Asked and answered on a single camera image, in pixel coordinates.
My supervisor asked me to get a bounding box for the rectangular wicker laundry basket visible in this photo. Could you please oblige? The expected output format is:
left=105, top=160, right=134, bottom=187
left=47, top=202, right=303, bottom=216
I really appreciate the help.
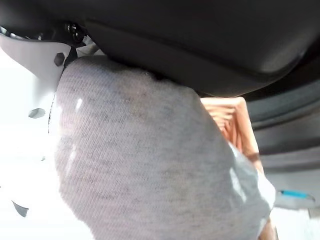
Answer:
left=199, top=96, right=278, bottom=240

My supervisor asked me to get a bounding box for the light grey garment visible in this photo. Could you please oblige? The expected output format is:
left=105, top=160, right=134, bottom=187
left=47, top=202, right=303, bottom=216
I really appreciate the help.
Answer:
left=53, top=54, right=277, bottom=240

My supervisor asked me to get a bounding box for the grey front-loading washing machine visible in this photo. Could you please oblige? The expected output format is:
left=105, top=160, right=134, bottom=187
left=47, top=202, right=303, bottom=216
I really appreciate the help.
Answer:
left=246, top=47, right=320, bottom=218

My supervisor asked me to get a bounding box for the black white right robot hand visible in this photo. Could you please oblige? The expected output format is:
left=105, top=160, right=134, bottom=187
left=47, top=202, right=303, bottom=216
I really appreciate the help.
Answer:
left=0, top=0, right=320, bottom=240

